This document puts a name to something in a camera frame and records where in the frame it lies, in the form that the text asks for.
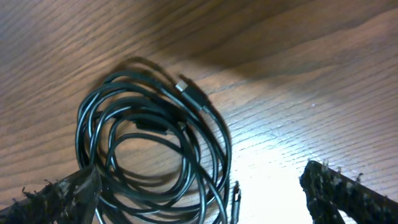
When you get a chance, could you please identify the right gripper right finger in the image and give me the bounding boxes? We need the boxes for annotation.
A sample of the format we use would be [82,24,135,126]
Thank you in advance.
[300,161,397,224]

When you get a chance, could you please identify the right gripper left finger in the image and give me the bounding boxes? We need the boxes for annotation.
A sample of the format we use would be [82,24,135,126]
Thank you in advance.
[1,166,102,224]

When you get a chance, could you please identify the black cable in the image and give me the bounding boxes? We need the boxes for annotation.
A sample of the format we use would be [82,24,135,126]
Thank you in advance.
[75,70,242,224]

